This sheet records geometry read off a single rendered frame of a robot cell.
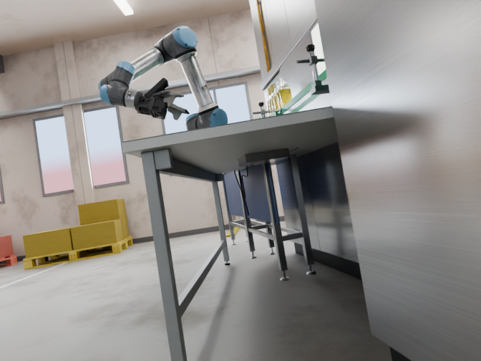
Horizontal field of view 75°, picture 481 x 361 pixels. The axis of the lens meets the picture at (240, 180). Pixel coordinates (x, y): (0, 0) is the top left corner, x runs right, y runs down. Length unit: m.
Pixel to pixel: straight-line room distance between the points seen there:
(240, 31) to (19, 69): 3.72
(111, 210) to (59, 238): 0.75
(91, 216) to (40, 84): 2.52
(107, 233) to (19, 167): 2.34
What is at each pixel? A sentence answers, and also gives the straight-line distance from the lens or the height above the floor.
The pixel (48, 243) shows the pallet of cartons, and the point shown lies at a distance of 4.82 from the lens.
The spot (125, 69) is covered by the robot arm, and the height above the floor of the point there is 1.11.
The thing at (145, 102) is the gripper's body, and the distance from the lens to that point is 1.37.
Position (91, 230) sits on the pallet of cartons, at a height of 0.35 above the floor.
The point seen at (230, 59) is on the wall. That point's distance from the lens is 5.40.
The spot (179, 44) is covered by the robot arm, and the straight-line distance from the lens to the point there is 1.66.
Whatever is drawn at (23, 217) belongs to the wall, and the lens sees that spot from 6.30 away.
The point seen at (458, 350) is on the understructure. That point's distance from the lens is 0.77.
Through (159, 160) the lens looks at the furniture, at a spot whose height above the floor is 0.68.
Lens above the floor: 0.54
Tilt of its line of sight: 2 degrees up
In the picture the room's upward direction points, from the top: 9 degrees counter-clockwise
